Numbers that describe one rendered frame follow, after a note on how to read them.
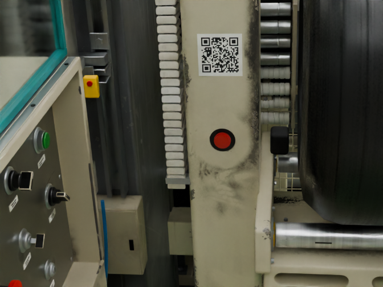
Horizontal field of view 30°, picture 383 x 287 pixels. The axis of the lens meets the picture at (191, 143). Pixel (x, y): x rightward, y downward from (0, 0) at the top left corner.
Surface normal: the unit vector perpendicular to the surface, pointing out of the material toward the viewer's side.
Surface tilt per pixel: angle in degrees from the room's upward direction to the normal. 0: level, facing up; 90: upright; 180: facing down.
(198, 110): 90
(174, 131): 90
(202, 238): 90
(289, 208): 0
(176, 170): 90
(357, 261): 0
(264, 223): 0
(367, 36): 64
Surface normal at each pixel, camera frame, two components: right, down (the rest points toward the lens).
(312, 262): -0.04, -0.90
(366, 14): -0.13, -0.12
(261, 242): -0.12, 0.44
